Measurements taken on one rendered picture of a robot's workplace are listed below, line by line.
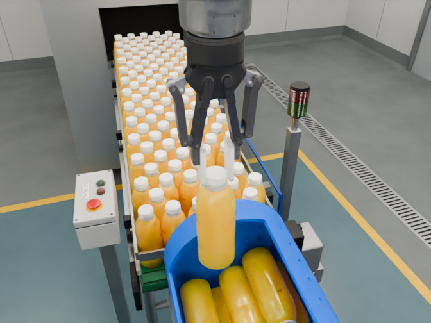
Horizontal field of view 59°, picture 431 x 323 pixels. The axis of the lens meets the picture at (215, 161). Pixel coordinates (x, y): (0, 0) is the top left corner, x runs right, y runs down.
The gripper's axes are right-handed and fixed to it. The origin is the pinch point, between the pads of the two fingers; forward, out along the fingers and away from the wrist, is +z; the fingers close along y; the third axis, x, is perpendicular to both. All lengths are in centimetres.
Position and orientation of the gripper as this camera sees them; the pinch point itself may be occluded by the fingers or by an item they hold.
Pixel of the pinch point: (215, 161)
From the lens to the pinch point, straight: 59.9
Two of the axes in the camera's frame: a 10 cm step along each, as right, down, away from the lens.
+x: -2.5, -5.6, 7.9
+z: 0.0, 8.2, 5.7
